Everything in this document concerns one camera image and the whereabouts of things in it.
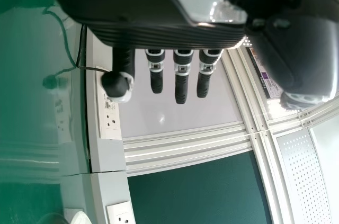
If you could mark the white perforated panel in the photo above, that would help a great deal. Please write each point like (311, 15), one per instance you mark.
(304, 176)

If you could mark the white socket strip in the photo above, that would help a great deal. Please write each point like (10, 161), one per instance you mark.
(111, 123)
(121, 214)

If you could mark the green partition panel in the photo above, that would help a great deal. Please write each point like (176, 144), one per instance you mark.
(198, 189)

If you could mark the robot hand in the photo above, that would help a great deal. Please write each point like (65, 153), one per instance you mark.
(185, 4)

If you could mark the printed label sticker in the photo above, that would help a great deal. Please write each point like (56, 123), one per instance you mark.
(267, 81)

